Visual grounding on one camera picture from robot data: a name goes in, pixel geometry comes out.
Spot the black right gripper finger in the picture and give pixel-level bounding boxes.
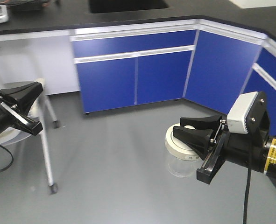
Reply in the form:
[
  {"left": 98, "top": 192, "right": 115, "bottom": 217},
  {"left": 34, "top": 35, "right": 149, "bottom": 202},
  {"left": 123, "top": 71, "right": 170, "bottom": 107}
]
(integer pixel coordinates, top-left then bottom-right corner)
[
  {"left": 180, "top": 115, "right": 222, "bottom": 130},
  {"left": 173, "top": 126, "right": 216, "bottom": 160}
]

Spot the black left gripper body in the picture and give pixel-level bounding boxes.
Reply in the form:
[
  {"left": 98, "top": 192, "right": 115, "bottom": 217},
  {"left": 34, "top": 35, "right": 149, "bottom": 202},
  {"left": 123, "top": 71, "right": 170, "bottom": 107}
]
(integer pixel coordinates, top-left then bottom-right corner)
[{"left": 0, "top": 97, "right": 43, "bottom": 136}]

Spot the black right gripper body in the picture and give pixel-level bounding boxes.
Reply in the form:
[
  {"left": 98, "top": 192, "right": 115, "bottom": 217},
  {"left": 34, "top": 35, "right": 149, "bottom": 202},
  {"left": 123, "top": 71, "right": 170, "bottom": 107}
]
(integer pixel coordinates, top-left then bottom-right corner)
[{"left": 196, "top": 119, "right": 269, "bottom": 184}]

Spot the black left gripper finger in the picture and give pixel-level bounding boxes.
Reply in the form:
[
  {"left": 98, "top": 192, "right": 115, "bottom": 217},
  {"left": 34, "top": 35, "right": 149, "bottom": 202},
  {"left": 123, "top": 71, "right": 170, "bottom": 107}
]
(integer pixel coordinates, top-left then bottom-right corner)
[{"left": 0, "top": 82, "right": 43, "bottom": 114}]

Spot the glass jar with white lid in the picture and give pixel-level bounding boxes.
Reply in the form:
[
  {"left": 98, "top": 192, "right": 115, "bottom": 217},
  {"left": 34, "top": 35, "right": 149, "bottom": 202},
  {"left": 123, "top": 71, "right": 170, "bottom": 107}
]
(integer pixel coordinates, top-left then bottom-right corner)
[{"left": 164, "top": 123, "right": 202, "bottom": 178}]

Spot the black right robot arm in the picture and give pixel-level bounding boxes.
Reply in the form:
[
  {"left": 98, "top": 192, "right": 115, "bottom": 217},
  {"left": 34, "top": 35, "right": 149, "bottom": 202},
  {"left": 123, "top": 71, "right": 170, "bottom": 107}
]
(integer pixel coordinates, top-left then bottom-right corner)
[{"left": 172, "top": 91, "right": 276, "bottom": 184}]

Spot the white stool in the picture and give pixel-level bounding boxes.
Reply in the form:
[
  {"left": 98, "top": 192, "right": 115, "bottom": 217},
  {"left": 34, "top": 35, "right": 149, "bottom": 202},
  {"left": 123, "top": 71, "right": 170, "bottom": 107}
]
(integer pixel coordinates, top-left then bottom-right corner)
[{"left": 0, "top": 81, "right": 58, "bottom": 194}]

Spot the blue lab cabinet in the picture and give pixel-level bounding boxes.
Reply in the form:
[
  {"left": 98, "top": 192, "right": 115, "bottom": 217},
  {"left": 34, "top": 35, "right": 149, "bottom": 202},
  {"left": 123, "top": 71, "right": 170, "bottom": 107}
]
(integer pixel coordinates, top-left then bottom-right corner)
[{"left": 70, "top": 19, "right": 276, "bottom": 135}]

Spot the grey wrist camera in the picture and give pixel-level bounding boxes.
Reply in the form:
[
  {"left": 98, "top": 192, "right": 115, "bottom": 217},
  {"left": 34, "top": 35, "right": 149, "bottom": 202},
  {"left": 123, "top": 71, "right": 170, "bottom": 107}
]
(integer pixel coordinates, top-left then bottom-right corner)
[{"left": 226, "top": 91, "right": 258, "bottom": 134}]

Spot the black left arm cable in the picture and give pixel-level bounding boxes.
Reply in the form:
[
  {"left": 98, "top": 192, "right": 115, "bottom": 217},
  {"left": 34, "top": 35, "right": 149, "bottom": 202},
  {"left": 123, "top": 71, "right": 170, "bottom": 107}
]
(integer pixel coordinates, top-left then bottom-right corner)
[{"left": 0, "top": 137, "right": 14, "bottom": 175}]

